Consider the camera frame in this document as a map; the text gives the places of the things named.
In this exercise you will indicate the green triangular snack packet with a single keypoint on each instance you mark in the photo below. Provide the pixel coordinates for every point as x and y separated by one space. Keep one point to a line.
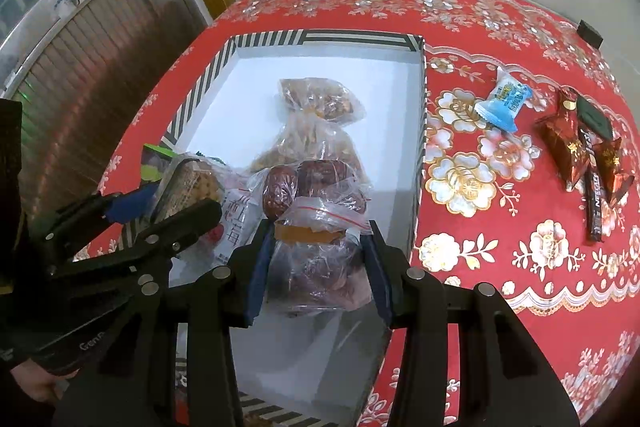
152 162

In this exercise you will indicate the dark brown snack bar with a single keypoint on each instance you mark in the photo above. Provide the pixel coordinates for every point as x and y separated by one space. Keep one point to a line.
596 207

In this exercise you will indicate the black white striped box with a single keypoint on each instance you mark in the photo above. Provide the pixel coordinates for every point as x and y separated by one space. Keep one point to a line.
350 107

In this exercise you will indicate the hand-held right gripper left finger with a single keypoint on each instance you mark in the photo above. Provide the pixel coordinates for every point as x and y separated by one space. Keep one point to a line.
257 277

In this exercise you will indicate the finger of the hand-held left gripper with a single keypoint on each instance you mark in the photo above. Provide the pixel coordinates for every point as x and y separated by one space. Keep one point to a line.
195 219
125 206

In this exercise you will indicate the white packet with black print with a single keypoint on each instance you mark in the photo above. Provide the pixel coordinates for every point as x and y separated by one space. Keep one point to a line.
192 184

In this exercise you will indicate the person's left hand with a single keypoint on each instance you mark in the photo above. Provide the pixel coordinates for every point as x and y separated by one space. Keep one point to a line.
35 382

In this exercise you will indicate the small black box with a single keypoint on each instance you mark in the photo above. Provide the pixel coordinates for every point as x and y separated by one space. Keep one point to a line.
590 33

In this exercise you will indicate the dark green snack packet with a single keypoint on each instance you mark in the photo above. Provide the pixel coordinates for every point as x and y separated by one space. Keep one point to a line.
595 117

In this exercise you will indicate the blue snack packet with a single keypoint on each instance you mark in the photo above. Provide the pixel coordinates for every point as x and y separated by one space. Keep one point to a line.
505 102

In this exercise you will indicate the white packet with red print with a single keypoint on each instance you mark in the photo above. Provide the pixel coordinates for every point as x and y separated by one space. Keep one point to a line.
240 222

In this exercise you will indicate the clear zip bag of snacks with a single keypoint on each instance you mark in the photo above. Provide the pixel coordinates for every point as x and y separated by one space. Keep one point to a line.
312 139
320 99

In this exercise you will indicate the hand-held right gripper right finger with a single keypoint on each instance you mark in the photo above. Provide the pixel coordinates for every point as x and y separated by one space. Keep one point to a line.
382 282

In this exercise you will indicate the brown ribbed door panel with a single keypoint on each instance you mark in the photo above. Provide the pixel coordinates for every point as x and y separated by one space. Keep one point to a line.
100 72

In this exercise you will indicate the red floral tablecloth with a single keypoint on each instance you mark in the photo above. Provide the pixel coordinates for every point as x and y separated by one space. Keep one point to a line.
500 257

